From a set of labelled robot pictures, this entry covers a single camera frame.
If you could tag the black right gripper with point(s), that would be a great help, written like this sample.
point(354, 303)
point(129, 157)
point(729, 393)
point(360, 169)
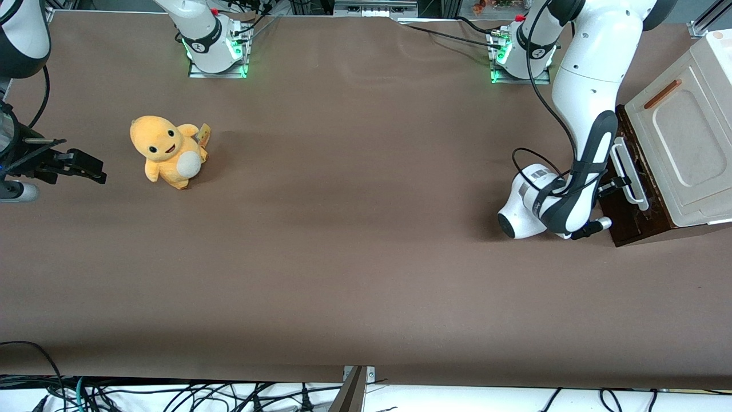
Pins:
point(27, 155)

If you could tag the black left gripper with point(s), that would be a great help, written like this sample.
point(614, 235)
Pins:
point(612, 184)

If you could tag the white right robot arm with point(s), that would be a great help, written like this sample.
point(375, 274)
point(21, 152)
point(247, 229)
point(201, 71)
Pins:
point(23, 40)

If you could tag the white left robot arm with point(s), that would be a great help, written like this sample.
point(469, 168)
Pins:
point(589, 86)

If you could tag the cream toy oven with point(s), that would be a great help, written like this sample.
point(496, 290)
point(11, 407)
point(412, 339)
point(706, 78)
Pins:
point(686, 137)

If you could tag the yellow plush toy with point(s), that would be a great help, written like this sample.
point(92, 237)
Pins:
point(166, 149)

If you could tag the small orange object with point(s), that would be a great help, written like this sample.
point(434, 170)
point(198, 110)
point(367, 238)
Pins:
point(479, 7)

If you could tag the brown table cover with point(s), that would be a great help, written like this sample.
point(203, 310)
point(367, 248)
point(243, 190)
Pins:
point(366, 229)

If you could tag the grey electronics box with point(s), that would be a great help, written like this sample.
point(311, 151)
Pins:
point(374, 8)

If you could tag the dark support beam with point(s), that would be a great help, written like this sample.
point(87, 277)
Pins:
point(350, 395)

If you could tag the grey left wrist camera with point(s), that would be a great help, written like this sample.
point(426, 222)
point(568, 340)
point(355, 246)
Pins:
point(603, 223)

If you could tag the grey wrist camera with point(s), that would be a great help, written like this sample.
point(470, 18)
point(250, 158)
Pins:
point(17, 192)
point(603, 223)

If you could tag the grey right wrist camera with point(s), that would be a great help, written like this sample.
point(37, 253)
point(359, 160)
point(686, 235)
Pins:
point(17, 192)

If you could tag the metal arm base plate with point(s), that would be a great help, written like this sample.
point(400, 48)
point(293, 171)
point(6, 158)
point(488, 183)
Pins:
point(229, 70)
point(517, 80)

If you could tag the aluminium frame profile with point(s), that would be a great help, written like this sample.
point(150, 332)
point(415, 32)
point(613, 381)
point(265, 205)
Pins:
point(709, 20)

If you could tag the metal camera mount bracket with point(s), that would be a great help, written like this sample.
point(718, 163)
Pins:
point(370, 373)

